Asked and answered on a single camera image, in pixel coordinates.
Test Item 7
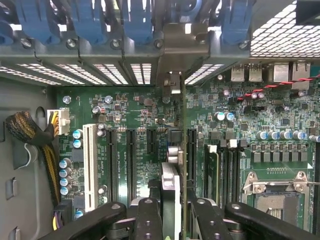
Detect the black ram slot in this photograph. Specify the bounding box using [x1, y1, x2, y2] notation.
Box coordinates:
[219, 139, 228, 209]
[227, 139, 236, 209]

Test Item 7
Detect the long black expansion slot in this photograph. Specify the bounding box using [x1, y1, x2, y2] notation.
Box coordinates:
[125, 128, 139, 201]
[186, 128, 199, 184]
[105, 128, 119, 203]

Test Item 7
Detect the white expansion slot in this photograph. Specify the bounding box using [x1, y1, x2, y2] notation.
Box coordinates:
[81, 123, 99, 214]

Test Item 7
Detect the short black expansion slot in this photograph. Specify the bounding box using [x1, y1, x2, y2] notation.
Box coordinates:
[145, 128, 159, 155]

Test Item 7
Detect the cpu socket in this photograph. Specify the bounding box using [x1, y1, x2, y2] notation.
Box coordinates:
[241, 170, 320, 234]

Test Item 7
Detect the green motherboard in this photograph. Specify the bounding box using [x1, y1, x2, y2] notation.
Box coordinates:
[53, 62, 320, 240]

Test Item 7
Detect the white power connector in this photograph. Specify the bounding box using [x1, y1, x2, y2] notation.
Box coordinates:
[45, 108, 71, 138]

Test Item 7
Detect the silver usb port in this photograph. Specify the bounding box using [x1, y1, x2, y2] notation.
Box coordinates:
[248, 63, 264, 83]
[229, 63, 246, 83]

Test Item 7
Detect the silver network port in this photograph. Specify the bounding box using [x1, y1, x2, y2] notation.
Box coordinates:
[273, 61, 291, 84]
[291, 61, 313, 91]

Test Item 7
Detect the open grey pc case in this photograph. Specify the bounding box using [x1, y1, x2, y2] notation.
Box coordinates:
[0, 0, 320, 240]

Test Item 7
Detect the black connector with coloured wires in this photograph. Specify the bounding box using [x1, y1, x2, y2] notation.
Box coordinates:
[50, 199, 74, 233]

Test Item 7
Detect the braided yellow black power cable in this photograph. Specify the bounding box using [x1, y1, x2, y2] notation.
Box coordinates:
[4, 110, 63, 209]

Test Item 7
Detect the red black twisted wire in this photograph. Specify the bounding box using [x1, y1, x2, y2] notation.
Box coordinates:
[235, 73, 320, 103]

